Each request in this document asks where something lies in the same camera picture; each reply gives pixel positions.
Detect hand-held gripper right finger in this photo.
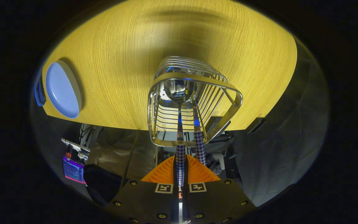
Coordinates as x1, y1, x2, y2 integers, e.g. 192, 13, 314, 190
184, 155, 257, 224

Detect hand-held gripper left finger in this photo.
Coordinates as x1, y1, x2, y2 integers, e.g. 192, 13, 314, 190
108, 155, 179, 224

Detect fork with checked handle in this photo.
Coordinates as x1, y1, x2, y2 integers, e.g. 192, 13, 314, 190
191, 98, 206, 165

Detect spoon with checked handle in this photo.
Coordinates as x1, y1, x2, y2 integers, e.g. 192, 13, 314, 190
163, 78, 195, 187

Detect person's beige trousers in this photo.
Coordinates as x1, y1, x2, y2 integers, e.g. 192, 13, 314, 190
87, 126, 158, 181

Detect purple lit screen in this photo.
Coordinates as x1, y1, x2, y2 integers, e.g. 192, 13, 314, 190
62, 156, 86, 184

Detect white flat device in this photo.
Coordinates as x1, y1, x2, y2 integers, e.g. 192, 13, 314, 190
61, 138, 91, 153

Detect blue round plate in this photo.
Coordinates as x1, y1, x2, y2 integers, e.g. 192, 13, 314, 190
45, 61, 82, 119

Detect blue folded cloth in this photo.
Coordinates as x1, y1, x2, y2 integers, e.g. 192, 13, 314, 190
34, 75, 46, 107

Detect metal wire basket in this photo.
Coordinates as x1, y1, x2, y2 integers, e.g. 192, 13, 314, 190
147, 56, 243, 147

